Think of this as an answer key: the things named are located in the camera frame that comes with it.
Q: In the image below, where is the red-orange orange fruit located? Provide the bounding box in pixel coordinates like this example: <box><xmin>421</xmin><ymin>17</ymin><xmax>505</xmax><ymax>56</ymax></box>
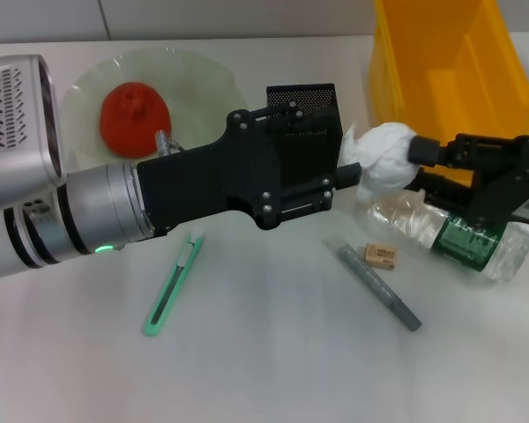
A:
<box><xmin>99</xmin><ymin>82</ymin><xmax>174</xmax><ymax>159</ymax></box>

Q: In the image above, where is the green glass fruit plate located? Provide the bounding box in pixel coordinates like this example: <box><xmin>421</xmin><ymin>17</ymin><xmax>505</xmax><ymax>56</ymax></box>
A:
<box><xmin>61</xmin><ymin>47</ymin><xmax>248</xmax><ymax>177</ymax></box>

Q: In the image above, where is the small tan eraser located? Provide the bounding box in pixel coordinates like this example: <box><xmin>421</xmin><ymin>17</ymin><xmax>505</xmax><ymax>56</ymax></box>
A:
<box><xmin>363</xmin><ymin>241</ymin><xmax>399</xmax><ymax>270</ymax></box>

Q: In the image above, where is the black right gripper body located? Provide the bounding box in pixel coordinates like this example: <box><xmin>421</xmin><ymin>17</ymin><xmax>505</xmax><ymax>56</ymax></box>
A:
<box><xmin>466</xmin><ymin>133</ymin><xmax>529</xmax><ymax>231</ymax></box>

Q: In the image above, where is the grey marker pen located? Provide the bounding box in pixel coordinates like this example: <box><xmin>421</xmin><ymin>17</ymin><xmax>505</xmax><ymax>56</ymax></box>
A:
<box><xmin>325</xmin><ymin>235</ymin><xmax>423</xmax><ymax>332</ymax></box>

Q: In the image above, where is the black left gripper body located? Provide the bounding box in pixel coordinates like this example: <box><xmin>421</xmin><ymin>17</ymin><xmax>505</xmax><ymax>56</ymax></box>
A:
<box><xmin>136</xmin><ymin>108</ymin><xmax>288</xmax><ymax>238</ymax></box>

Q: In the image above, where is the black mesh pen holder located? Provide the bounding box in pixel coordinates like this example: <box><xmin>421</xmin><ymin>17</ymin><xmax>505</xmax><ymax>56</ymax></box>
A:
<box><xmin>265</xmin><ymin>82</ymin><xmax>345</xmax><ymax>201</ymax></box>

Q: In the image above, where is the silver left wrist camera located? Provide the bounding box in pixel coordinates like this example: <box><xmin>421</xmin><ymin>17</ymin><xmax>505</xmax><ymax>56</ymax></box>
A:
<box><xmin>0</xmin><ymin>54</ymin><xmax>66</xmax><ymax>212</ymax></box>

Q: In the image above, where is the clear water bottle green label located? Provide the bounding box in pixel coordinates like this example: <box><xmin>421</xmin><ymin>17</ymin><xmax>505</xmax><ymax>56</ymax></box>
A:
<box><xmin>356</xmin><ymin>189</ymin><xmax>529</xmax><ymax>286</ymax></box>

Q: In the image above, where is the yellow plastic bin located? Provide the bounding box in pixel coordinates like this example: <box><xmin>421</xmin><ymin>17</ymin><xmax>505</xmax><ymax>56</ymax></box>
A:
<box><xmin>369</xmin><ymin>0</ymin><xmax>529</xmax><ymax>186</ymax></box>

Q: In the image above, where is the green utility knife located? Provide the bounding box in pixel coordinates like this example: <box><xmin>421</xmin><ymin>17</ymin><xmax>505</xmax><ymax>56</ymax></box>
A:
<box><xmin>141</xmin><ymin>226</ymin><xmax>206</xmax><ymax>338</ymax></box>

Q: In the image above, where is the white paper ball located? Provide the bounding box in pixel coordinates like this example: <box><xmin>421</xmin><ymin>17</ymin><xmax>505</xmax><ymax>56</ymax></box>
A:
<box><xmin>339</xmin><ymin>121</ymin><xmax>418</xmax><ymax>204</ymax></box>

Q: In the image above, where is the left wrist cable with plugs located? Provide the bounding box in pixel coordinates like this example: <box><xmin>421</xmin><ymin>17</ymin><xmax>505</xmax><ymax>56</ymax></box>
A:
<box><xmin>153</xmin><ymin>130</ymin><xmax>184</xmax><ymax>158</ymax></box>

